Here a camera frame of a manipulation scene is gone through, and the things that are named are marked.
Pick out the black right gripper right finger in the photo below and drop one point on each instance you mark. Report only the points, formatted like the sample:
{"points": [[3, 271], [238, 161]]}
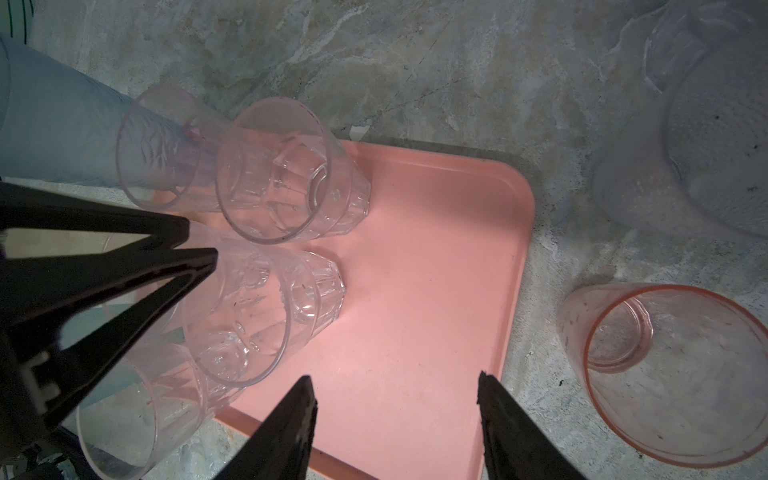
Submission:
{"points": [[514, 446]]}

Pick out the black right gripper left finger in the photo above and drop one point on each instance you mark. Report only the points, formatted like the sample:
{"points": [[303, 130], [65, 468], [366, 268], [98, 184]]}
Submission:
{"points": [[281, 447]]}

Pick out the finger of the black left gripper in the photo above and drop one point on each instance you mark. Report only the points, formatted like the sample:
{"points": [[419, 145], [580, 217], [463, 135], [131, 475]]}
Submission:
{"points": [[39, 295], [29, 208]]}

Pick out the blue translucent cup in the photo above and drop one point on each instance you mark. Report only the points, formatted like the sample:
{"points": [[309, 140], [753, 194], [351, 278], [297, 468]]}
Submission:
{"points": [[57, 124]]}

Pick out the clear faceted glass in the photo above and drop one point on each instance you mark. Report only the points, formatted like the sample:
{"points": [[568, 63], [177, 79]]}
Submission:
{"points": [[260, 306]]}

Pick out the pink translucent cup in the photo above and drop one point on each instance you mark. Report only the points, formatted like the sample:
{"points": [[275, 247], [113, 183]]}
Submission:
{"points": [[677, 372]]}

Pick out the pink plastic tray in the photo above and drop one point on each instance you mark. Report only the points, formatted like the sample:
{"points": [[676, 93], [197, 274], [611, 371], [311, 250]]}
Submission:
{"points": [[433, 276]]}

